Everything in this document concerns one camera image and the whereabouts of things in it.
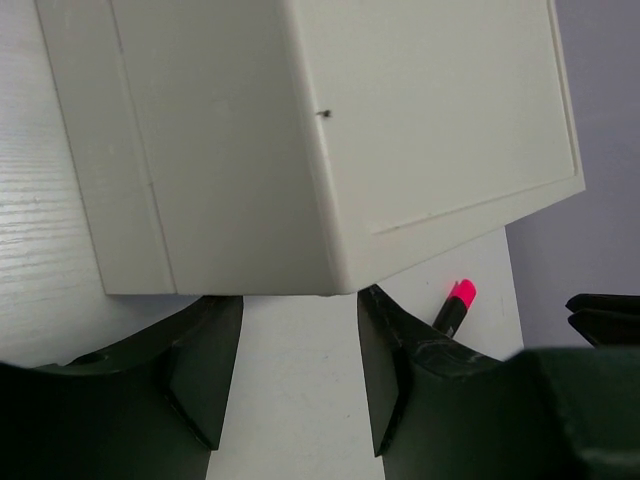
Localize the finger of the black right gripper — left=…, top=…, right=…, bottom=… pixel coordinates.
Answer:
left=566, top=294, right=639, bottom=347

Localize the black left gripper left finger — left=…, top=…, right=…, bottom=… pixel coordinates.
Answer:
left=1, top=296, right=244, bottom=479

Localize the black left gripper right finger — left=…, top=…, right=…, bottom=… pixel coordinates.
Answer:
left=357, top=286, right=639, bottom=479

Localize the white mini drawer cabinet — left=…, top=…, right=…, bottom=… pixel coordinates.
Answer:
left=36, top=1, right=585, bottom=296

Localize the pink highlighter marker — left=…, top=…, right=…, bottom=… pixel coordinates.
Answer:
left=432, top=279, right=477, bottom=338

